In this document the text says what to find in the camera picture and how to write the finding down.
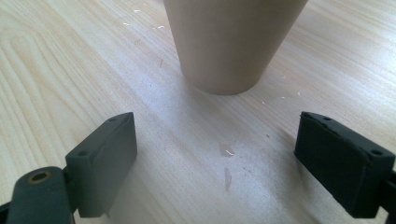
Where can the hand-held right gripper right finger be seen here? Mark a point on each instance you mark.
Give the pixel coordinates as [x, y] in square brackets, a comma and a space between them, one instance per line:
[339, 168]

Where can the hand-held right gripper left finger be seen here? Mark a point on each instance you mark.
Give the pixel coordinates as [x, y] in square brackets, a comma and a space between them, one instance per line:
[102, 165]

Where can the brown paper cup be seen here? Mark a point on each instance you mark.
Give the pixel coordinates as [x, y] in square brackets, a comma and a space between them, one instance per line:
[230, 46]

